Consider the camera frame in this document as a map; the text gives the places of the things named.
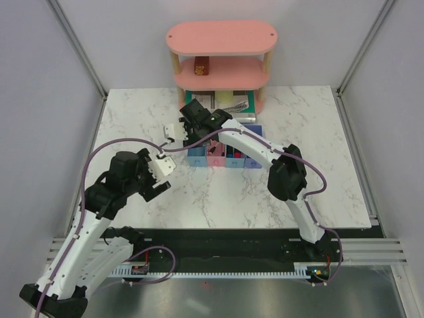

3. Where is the yellow sticky note roll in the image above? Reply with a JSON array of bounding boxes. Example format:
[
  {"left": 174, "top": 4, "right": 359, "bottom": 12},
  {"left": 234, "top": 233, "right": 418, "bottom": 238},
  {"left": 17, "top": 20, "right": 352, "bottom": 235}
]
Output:
[{"left": 215, "top": 91, "right": 233, "bottom": 104}]

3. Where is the brown snack box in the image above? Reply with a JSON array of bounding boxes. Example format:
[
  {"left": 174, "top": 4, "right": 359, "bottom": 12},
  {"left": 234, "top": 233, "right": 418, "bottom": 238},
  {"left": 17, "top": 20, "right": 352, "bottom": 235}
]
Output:
[{"left": 193, "top": 56, "right": 209, "bottom": 76}]

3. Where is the purple cable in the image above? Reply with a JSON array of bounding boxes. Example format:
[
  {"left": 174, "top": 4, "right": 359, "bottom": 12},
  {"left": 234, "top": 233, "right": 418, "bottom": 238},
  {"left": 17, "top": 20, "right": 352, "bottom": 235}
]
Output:
[
  {"left": 34, "top": 138, "right": 176, "bottom": 314},
  {"left": 162, "top": 127, "right": 342, "bottom": 288}
]

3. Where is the pink plastic bin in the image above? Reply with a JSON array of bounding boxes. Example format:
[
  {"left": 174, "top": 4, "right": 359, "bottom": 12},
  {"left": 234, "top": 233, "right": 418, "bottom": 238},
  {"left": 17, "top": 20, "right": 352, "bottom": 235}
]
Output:
[{"left": 206, "top": 140, "right": 226, "bottom": 167}]

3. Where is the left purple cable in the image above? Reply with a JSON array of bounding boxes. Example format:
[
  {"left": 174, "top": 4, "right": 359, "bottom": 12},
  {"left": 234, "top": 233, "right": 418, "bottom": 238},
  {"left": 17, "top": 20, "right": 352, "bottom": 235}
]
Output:
[{"left": 34, "top": 138, "right": 176, "bottom": 314}]

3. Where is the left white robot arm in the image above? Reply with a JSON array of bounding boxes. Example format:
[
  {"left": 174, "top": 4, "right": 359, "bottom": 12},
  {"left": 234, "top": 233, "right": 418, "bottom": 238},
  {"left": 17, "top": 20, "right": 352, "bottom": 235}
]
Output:
[{"left": 19, "top": 148, "right": 176, "bottom": 317}]

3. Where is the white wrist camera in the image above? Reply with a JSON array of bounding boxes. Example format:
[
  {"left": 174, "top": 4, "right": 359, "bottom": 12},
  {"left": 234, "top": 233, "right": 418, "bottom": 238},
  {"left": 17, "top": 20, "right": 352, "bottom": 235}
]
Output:
[
  {"left": 148, "top": 156, "right": 176, "bottom": 181},
  {"left": 163, "top": 123, "right": 187, "bottom": 142}
]

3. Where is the purple plastic bin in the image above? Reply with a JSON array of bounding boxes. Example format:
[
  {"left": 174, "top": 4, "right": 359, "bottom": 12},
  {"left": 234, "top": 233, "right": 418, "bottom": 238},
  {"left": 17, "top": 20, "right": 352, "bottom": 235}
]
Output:
[{"left": 239, "top": 125, "right": 264, "bottom": 169}]

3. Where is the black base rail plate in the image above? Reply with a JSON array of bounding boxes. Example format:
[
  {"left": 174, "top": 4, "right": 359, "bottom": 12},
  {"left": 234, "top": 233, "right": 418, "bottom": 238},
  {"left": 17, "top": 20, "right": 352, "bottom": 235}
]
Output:
[{"left": 125, "top": 226, "right": 384, "bottom": 273}]

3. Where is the teal blue plastic bin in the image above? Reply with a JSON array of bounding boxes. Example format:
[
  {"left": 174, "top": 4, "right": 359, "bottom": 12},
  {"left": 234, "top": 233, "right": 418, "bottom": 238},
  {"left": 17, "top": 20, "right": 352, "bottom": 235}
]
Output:
[{"left": 225, "top": 146, "right": 246, "bottom": 168}]

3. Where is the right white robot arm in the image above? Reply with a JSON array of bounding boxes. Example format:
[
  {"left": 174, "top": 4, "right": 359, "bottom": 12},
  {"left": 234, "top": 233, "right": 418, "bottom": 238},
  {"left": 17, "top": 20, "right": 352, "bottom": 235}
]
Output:
[{"left": 179, "top": 99, "right": 327, "bottom": 261}]

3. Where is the pink three-tier shelf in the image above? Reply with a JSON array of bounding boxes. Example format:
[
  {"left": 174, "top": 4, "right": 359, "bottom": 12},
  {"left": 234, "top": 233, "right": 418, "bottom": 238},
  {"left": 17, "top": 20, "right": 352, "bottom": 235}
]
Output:
[{"left": 166, "top": 20, "right": 278, "bottom": 113}]

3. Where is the white slotted cable duct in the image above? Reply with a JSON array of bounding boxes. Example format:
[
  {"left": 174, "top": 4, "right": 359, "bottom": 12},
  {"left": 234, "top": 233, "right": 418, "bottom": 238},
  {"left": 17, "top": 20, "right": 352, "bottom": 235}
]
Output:
[{"left": 108, "top": 264, "right": 329, "bottom": 279}]

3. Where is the green book box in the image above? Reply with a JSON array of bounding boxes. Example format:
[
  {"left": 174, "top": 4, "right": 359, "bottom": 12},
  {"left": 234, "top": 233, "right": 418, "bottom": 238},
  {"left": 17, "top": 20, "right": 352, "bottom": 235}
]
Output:
[{"left": 184, "top": 91, "right": 256, "bottom": 124}]

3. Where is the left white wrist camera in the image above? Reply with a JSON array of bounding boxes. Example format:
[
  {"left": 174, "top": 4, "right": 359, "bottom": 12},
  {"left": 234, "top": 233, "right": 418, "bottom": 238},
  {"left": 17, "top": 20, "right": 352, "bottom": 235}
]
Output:
[{"left": 148, "top": 156, "right": 176, "bottom": 181}]

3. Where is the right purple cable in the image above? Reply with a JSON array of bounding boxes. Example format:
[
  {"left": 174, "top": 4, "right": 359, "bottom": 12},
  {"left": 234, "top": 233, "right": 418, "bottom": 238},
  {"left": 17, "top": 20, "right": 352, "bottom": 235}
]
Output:
[{"left": 162, "top": 127, "right": 342, "bottom": 288}]

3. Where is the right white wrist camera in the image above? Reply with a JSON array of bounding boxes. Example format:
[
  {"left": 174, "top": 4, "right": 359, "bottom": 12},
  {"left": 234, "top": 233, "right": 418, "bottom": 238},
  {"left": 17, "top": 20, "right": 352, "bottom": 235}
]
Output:
[{"left": 163, "top": 123, "right": 187, "bottom": 142}]

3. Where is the spiral notebook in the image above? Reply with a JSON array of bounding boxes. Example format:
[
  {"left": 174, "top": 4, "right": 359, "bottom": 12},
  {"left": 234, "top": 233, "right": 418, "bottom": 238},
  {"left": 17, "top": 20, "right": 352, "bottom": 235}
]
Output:
[{"left": 191, "top": 91, "right": 249, "bottom": 114}]

